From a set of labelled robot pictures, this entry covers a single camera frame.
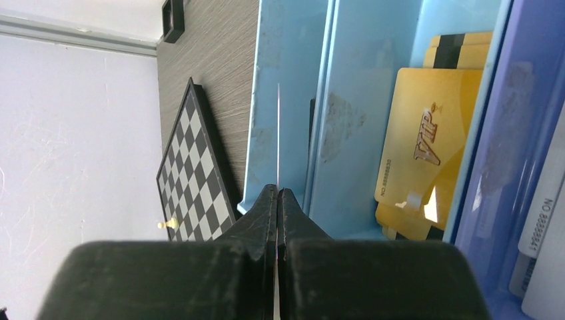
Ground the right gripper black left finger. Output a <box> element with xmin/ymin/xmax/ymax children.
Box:
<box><xmin>38</xmin><ymin>185</ymin><xmax>278</xmax><ymax>319</ymax></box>

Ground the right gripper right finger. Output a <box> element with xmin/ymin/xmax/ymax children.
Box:
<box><xmin>277</xmin><ymin>189</ymin><xmax>490</xmax><ymax>319</ymax></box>

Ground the silver grey credit card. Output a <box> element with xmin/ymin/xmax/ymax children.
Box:
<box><xmin>276</xmin><ymin>83</ymin><xmax>282</xmax><ymax>320</ymax></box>

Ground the gold credit card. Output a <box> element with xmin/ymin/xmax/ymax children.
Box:
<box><xmin>374</xmin><ymin>67</ymin><xmax>482</xmax><ymax>231</ymax></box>

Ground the black card in tray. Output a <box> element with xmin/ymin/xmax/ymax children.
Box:
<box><xmin>308</xmin><ymin>98</ymin><xmax>316</xmax><ymax>144</ymax></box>

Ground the gold card in tray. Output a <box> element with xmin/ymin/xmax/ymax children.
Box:
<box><xmin>376</xmin><ymin>31</ymin><xmax>493</xmax><ymax>240</ymax></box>

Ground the silver card in tray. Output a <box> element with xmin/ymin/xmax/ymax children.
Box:
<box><xmin>509</xmin><ymin>132</ymin><xmax>564</xmax><ymax>319</ymax></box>

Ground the cream chess piece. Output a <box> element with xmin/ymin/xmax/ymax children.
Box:
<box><xmin>157</xmin><ymin>217</ymin><xmax>179</xmax><ymax>229</ymax></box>

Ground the black white chessboard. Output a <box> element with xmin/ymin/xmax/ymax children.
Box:
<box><xmin>156</xmin><ymin>79</ymin><xmax>241</xmax><ymax>241</ymax></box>

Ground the blue three-compartment organizer tray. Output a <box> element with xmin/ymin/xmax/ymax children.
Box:
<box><xmin>238</xmin><ymin>1</ymin><xmax>564</xmax><ymax>319</ymax></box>

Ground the small black square device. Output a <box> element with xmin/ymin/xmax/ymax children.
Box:
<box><xmin>162</xmin><ymin>0</ymin><xmax>185</xmax><ymax>43</ymax></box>

